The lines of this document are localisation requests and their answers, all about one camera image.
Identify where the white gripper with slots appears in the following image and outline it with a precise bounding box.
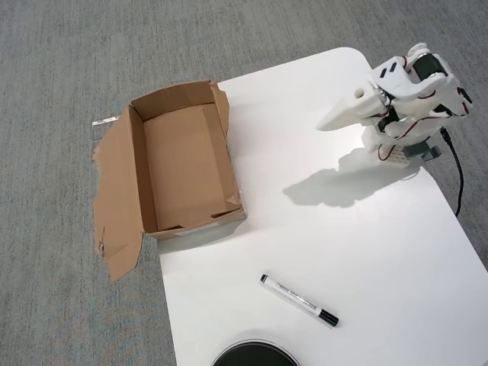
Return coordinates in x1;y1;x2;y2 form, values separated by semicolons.
317;55;448;133

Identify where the white marker pen black cap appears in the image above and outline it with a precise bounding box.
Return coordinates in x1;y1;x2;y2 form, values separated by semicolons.
258;273;341;329

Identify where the open brown cardboard box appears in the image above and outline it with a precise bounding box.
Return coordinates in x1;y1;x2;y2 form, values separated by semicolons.
90;79;249;284

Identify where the grey table clamp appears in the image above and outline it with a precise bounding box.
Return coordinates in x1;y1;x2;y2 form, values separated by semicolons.
404;140;442;163

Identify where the black round disc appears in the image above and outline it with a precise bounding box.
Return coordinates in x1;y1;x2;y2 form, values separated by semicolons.
210;338;303;366

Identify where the black power cable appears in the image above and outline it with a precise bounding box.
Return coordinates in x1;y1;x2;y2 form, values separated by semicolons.
439;128;465;219

